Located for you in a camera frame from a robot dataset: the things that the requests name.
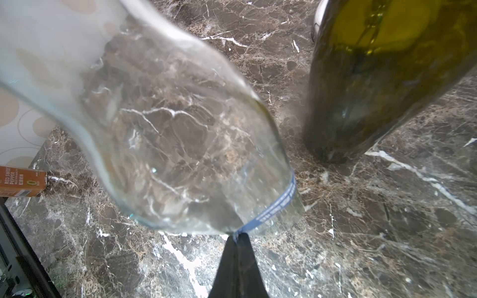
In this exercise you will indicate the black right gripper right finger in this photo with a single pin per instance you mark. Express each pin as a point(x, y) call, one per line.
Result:
point(250, 282)

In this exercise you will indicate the clear bottle black cap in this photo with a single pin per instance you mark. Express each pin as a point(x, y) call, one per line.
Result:
point(172, 129)

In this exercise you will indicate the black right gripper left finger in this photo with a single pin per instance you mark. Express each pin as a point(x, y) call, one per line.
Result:
point(226, 282)

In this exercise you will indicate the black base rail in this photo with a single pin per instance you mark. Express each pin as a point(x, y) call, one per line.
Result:
point(22, 274)

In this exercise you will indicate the brown object near wall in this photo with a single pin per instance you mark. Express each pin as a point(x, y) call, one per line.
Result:
point(22, 182)

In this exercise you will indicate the dark green wine bottle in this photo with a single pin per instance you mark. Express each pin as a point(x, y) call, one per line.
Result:
point(377, 64)

